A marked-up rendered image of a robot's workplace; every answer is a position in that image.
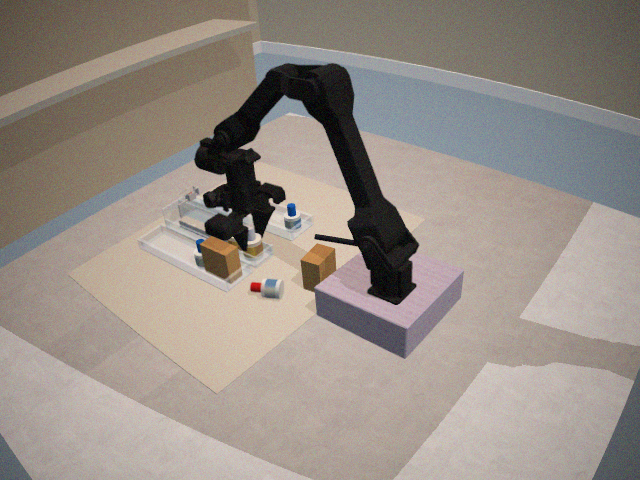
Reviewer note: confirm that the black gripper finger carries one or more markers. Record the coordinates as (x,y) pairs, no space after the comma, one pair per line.
(261,218)
(242,238)

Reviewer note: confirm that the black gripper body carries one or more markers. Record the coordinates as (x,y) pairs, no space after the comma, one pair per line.
(244,199)

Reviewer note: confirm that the black flat bar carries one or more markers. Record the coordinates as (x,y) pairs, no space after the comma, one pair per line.
(335,239)

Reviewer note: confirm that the brown rectangular block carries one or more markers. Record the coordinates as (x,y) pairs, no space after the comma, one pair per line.
(317,265)

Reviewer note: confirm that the grey jar with blue lid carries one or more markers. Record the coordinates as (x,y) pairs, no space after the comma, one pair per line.
(198,254)
(291,217)

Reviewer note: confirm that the white bottle with red cap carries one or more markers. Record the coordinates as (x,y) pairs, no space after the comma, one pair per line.
(270,288)

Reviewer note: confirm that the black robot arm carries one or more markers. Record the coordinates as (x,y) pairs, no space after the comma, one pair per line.
(328,96)

